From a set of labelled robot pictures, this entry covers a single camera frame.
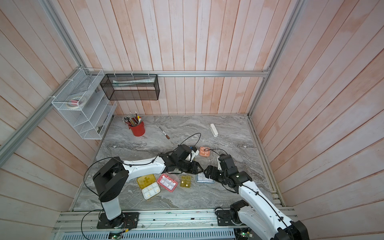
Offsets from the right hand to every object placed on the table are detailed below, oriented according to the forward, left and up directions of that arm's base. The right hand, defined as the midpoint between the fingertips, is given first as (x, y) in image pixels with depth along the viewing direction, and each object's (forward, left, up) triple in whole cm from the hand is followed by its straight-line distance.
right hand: (209, 172), depth 83 cm
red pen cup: (+30, +48, 0) cm, 57 cm away
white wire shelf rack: (+18, +65, +23) cm, 71 cm away
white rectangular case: (+34, -5, -4) cm, 34 cm away
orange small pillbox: (+16, +2, -5) cm, 17 cm away
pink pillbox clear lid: (-4, +25, -6) cm, 26 cm away
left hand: (-1, +6, +1) cm, 6 cm away
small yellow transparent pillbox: (-4, +14, -5) cm, 15 cm away
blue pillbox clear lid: (-1, +4, -7) cm, 8 cm away
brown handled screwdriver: (+28, +28, -6) cm, 40 cm away
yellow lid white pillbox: (-7, +35, -5) cm, 36 cm away
